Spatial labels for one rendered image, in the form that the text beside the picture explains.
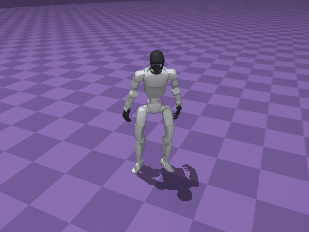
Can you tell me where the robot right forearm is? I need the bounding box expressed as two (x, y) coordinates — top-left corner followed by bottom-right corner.
(124, 91), (134, 112)

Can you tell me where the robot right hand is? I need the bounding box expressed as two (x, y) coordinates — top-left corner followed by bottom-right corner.
(122, 109), (131, 122)

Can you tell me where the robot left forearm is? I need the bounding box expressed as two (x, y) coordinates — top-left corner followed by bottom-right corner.
(174, 89), (183, 108)

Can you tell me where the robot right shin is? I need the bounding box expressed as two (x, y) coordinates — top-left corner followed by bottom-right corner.
(135, 141), (145, 164)

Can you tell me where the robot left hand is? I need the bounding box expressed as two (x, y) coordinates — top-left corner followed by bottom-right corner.
(173, 105), (182, 120)

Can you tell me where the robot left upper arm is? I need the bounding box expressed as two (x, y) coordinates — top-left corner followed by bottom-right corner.
(167, 69), (180, 96)

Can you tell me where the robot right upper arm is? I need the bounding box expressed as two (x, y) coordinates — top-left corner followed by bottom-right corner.
(130, 70), (145, 98)

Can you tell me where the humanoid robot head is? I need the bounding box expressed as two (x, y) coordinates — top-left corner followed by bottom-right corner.
(148, 50), (165, 74)

